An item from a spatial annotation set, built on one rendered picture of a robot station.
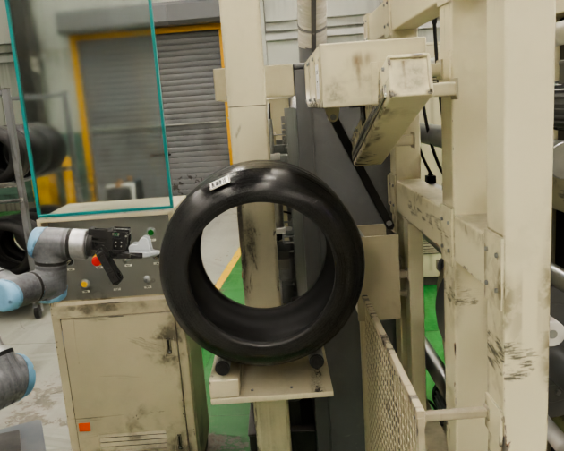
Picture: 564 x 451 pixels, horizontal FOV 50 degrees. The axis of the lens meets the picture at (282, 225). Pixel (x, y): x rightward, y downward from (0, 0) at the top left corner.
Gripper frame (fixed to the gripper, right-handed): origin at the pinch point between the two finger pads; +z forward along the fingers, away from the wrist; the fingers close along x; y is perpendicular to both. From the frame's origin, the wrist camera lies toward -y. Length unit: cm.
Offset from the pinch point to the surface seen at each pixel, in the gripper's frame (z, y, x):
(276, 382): 38, -39, 0
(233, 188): 22.6, 22.8, -12.1
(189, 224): 11.0, 12.3, -12.3
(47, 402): -94, -137, 160
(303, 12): 43, 82, 75
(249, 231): 26.5, 2.4, 28.5
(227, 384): 23.2, -36.5, -8.6
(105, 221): -34, -5, 69
